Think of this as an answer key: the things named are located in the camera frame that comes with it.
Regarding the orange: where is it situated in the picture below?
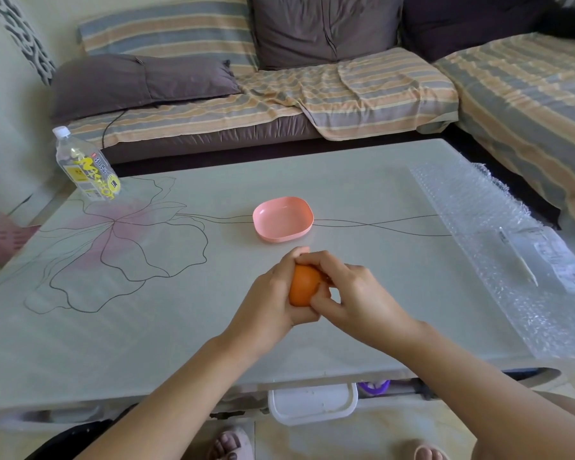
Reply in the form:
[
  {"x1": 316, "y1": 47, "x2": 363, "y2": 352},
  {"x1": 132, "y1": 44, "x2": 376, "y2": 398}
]
[{"x1": 288, "y1": 264, "x2": 332, "y2": 308}]

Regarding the person's right foot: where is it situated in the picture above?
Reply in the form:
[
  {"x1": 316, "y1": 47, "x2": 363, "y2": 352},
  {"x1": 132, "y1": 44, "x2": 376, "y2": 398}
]
[{"x1": 402, "y1": 440, "x2": 449, "y2": 460}]

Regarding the white carved screen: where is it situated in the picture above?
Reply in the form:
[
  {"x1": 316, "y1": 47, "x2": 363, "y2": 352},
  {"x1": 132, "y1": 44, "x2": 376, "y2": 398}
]
[{"x1": 0, "y1": 0, "x2": 58, "y2": 86}]

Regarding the black plastic bag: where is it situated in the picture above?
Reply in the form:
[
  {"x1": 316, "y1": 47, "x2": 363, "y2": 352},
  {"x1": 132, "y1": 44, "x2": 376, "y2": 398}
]
[{"x1": 26, "y1": 404, "x2": 140, "y2": 460}]

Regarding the person's left foot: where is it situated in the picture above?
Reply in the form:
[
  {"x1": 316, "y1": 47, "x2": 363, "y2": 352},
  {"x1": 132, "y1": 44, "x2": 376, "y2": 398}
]
[{"x1": 206, "y1": 425, "x2": 255, "y2": 460}]

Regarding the person's left forearm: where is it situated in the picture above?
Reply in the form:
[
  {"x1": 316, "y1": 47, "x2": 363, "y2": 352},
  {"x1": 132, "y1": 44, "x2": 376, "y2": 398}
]
[{"x1": 76, "y1": 332, "x2": 267, "y2": 460}]

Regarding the person's right forearm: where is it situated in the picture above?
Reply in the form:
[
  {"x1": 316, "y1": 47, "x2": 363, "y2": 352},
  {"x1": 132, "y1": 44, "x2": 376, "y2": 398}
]
[{"x1": 395, "y1": 320, "x2": 575, "y2": 460}]

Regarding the grey upright cushion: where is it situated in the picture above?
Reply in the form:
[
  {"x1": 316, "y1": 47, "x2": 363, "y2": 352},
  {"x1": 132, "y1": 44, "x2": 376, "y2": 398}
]
[{"x1": 247, "y1": 0, "x2": 406, "y2": 72}]

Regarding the person's right hand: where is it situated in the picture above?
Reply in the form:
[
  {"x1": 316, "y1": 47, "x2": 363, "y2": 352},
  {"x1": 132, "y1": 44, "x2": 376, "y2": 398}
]
[{"x1": 295, "y1": 250, "x2": 427, "y2": 360}]

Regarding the person's left hand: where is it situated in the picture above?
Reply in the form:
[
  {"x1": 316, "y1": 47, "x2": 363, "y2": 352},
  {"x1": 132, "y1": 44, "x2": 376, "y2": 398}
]
[{"x1": 220, "y1": 246, "x2": 323, "y2": 362}]

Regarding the black cable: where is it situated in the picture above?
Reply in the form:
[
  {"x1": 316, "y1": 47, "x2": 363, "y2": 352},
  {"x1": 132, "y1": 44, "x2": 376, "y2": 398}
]
[{"x1": 100, "y1": 107, "x2": 135, "y2": 151}]

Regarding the black garment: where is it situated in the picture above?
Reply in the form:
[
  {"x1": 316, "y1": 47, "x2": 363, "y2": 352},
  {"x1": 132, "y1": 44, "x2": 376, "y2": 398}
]
[{"x1": 539, "y1": 8, "x2": 575, "y2": 42}]

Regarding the clear bubble wrap sheet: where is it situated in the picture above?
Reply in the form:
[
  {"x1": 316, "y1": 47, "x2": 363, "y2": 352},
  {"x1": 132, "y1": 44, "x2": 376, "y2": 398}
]
[{"x1": 410, "y1": 162, "x2": 575, "y2": 362}]

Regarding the striped sofa sheet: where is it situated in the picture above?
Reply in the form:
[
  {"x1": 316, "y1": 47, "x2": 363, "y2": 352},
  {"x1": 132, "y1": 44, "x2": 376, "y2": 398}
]
[
  {"x1": 433, "y1": 32, "x2": 575, "y2": 235},
  {"x1": 65, "y1": 46, "x2": 461, "y2": 150}
]

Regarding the person's foot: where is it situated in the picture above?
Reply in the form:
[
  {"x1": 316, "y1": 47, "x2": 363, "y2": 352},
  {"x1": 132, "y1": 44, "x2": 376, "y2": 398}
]
[
  {"x1": 402, "y1": 440, "x2": 449, "y2": 460},
  {"x1": 206, "y1": 425, "x2": 255, "y2": 460}
]

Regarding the white plastic container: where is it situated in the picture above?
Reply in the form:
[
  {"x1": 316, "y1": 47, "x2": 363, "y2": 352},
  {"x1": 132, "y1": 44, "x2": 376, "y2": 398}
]
[{"x1": 267, "y1": 383, "x2": 359, "y2": 427}]

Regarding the clear bottle yellow label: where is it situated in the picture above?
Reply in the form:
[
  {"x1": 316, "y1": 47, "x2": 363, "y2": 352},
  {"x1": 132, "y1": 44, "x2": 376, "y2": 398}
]
[{"x1": 52, "y1": 125, "x2": 122, "y2": 203}]

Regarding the dark purple cushion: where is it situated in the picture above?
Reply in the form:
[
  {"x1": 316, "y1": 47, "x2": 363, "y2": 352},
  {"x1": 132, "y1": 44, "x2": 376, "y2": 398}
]
[{"x1": 400, "y1": 0, "x2": 556, "y2": 63}]

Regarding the purple plastic ring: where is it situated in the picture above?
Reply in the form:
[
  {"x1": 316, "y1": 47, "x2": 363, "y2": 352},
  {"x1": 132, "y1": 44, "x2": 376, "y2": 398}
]
[{"x1": 356, "y1": 379, "x2": 392, "y2": 397}]

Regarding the thin white stick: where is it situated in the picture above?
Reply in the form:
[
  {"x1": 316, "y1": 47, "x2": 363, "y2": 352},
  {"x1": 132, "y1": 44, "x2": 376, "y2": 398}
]
[{"x1": 498, "y1": 228, "x2": 540, "y2": 288}]

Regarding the clear plastic bag paper label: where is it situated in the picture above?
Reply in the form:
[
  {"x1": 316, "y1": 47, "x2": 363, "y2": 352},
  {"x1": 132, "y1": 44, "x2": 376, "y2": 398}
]
[{"x1": 496, "y1": 224, "x2": 575, "y2": 295}]

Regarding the pink plastic dish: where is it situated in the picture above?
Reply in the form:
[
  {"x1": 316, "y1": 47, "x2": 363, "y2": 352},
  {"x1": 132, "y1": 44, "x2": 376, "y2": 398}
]
[{"x1": 252, "y1": 196, "x2": 315, "y2": 243}]

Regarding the grey flat pillow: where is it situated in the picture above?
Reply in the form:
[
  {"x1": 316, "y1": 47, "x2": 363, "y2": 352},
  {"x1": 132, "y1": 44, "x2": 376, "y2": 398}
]
[{"x1": 51, "y1": 54, "x2": 243, "y2": 124}]

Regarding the dark brown sofa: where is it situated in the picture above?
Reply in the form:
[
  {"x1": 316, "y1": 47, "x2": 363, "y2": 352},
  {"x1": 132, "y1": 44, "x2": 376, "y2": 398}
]
[{"x1": 98, "y1": 112, "x2": 562, "y2": 226}]

